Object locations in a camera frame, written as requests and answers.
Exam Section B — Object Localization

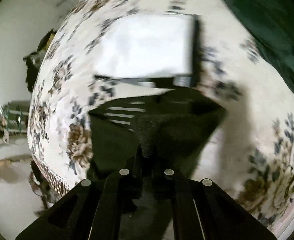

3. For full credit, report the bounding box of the green wire rack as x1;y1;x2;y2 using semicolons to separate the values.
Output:
0;100;30;134

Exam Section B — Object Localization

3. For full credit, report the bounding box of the dark green blanket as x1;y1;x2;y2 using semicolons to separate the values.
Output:
223;0;294;94

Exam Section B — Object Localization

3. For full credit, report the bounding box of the black striped folded garment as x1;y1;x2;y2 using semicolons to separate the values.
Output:
89;99;146;131

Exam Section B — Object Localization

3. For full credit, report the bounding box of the floral plush blanket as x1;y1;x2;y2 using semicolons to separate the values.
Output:
27;0;294;239

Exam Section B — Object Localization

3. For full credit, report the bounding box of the dark object on floor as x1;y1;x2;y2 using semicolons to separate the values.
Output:
23;29;57;93

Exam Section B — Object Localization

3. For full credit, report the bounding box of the black small garment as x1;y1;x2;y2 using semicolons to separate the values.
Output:
87;88;226;196

